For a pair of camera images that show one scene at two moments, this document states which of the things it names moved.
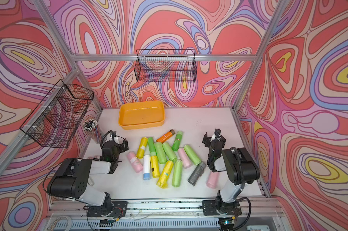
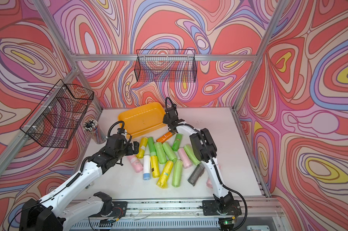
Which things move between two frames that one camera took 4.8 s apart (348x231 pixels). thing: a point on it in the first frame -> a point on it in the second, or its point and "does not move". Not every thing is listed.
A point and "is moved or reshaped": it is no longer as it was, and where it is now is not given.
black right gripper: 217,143 -> 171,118
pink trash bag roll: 136,164 does not move
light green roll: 193,156 does not move
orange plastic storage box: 137,115 is moved or reshaped
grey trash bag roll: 197,173 does not move
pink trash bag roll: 186,160 does not move
